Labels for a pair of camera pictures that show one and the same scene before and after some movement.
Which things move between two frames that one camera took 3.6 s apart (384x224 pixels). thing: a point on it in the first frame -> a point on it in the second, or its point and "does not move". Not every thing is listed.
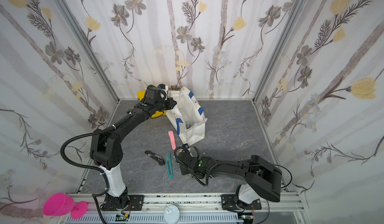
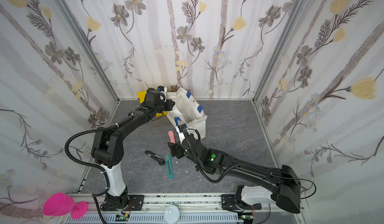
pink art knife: x=171 y=134 does not move
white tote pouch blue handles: x=187 y=117 does not move
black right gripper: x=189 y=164 -> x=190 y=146
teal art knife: x=169 y=164 does not move
